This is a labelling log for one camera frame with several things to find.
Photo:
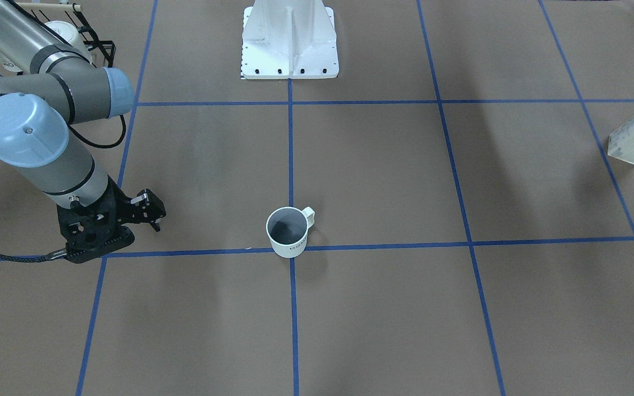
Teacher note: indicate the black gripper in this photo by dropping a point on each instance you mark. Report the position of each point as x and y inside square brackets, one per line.
[118, 201]

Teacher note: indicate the white grey-lined cup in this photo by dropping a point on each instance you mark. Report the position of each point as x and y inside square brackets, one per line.
[287, 229]

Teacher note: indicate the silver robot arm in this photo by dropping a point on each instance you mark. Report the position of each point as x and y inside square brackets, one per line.
[58, 88]

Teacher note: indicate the black wire rack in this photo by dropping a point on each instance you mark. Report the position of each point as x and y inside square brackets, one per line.
[107, 49]

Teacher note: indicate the wooden rack handle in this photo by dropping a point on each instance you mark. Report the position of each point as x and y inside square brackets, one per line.
[55, 7]

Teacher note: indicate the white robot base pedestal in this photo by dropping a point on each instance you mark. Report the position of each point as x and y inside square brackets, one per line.
[289, 40]

